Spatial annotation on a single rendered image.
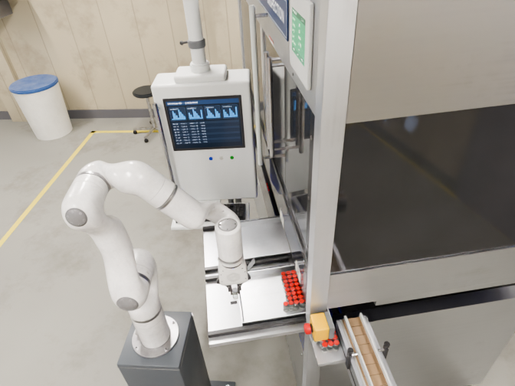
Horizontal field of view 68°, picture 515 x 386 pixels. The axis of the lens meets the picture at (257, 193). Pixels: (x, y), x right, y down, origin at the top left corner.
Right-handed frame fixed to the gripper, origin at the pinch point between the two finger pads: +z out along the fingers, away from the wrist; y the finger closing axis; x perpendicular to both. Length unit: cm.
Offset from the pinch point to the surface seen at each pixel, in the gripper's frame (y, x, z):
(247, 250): 9, 42, 25
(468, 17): 58, -7, -90
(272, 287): 16.9, 17.3, 25.2
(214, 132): 0, 94, -14
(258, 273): 11.9, 25.3, 24.1
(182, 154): -20, 97, -1
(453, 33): 55, -7, -87
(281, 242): 26, 44, 25
